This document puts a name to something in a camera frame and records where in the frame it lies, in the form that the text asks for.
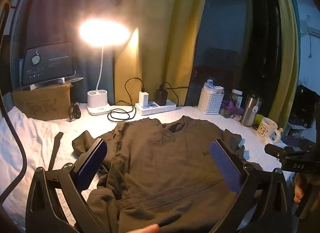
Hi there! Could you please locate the clear jar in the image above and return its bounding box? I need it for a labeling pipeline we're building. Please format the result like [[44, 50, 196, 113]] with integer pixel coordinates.
[[231, 89, 243, 108]]

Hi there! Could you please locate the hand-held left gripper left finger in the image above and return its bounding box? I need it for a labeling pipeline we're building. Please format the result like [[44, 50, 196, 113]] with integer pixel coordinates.
[[25, 138, 108, 233]]

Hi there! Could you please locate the brown cardboard box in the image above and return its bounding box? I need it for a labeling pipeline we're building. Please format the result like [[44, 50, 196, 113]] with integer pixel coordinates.
[[12, 83, 73, 121]]

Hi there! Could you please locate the white textured bedspread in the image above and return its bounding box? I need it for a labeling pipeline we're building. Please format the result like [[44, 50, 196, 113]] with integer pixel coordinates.
[[0, 104, 295, 233]]

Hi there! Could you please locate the white garment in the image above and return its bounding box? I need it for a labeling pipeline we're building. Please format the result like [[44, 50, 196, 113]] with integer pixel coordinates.
[[0, 106, 60, 226]]

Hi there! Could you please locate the purple cloth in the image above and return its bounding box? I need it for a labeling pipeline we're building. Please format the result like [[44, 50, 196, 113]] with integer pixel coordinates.
[[220, 100, 244, 118]]

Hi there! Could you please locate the black strap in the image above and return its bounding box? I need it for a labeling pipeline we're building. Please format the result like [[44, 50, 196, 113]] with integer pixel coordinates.
[[47, 131, 64, 171]]

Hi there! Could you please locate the tissue pack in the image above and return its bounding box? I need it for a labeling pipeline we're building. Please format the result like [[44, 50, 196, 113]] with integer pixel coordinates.
[[203, 79, 224, 94]]

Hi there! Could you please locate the yellow curtain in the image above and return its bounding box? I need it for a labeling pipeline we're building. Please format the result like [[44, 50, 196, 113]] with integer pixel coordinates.
[[114, 0, 209, 106]]

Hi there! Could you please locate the thick black gripper cable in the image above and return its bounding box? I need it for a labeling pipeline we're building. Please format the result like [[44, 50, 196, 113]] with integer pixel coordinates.
[[0, 93, 27, 203]]

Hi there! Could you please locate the coiled black braided cable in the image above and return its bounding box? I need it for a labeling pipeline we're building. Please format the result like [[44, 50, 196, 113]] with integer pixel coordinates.
[[68, 102, 82, 123]]

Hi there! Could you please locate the black charger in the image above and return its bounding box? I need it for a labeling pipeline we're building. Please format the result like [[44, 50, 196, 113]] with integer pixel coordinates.
[[156, 88, 167, 106]]

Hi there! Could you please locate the olive brown t-shirt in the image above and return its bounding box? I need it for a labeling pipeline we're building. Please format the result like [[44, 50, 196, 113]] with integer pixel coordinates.
[[72, 116, 263, 233]]

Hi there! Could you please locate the white bear mug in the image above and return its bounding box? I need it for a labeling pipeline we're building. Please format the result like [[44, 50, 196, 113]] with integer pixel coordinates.
[[254, 118, 282, 144]]

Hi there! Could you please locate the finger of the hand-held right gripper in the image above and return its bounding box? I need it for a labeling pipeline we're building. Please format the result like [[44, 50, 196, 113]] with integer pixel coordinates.
[[264, 143, 304, 160]]

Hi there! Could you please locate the white power strip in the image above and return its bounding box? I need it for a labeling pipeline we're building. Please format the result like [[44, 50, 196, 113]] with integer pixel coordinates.
[[135, 100, 177, 116]]

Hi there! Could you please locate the white desk lamp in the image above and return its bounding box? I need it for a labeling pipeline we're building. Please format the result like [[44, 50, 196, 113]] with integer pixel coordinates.
[[79, 20, 130, 116]]

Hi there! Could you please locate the black charging cable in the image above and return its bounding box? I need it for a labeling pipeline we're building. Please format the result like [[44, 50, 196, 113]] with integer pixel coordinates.
[[107, 78, 145, 123]]

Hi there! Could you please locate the dark monitor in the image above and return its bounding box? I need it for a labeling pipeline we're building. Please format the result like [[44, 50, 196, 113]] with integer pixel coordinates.
[[291, 84, 317, 127]]

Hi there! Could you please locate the teal curtain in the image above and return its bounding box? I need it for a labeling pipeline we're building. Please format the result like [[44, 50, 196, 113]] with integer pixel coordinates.
[[10, 0, 145, 106]]

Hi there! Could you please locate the white perforated basket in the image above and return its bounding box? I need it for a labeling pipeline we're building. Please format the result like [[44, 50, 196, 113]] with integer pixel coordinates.
[[198, 87, 224, 115]]

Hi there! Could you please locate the thin black charger cable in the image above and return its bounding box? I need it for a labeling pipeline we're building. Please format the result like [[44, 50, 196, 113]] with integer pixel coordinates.
[[160, 82, 190, 104]]

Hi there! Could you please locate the white charger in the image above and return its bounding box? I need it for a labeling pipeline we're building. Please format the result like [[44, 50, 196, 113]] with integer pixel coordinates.
[[139, 91, 150, 108]]

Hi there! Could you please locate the person's right hand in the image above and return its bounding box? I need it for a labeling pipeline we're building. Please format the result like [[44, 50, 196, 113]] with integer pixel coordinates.
[[294, 173, 304, 203]]

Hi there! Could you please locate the steel thermos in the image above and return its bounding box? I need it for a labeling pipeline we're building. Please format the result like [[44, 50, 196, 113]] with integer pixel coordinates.
[[240, 94, 263, 127]]

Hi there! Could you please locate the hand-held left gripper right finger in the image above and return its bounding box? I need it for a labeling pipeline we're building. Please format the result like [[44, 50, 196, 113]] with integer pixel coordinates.
[[209, 139, 293, 233]]

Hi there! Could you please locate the person's left hand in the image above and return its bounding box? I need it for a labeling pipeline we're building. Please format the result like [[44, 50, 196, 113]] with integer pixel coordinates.
[[131, 224, 160, 233]]

